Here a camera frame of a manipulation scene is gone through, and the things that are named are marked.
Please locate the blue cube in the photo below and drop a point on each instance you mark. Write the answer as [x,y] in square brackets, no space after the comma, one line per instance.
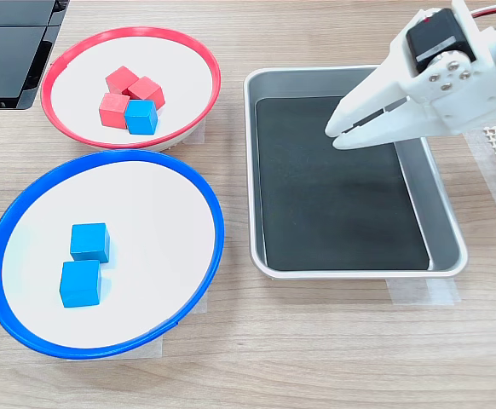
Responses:
[79,284]
[140,117]
[89,240]

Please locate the blue-rimmed white plate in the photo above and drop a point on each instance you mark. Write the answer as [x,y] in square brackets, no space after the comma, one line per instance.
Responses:
[154,213]

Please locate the red cube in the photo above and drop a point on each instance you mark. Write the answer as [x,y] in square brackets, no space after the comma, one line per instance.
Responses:
[148,89]
[121,80]
[113,111]

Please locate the steel tray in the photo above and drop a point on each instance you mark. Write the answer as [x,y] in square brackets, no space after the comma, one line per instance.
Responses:
[444,238]

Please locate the black mat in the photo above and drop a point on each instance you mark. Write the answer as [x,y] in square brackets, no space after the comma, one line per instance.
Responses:
[337,204]

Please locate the red-rimmed white plate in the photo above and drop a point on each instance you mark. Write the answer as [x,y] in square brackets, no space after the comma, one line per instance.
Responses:
[82,123]

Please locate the black flat device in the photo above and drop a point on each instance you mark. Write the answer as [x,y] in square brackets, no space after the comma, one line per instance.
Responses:
[5,55]

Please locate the clear tape strip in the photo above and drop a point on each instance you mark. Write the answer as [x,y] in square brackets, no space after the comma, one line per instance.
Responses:
[145,347]
[422,292]
[197,134]
[482,157]

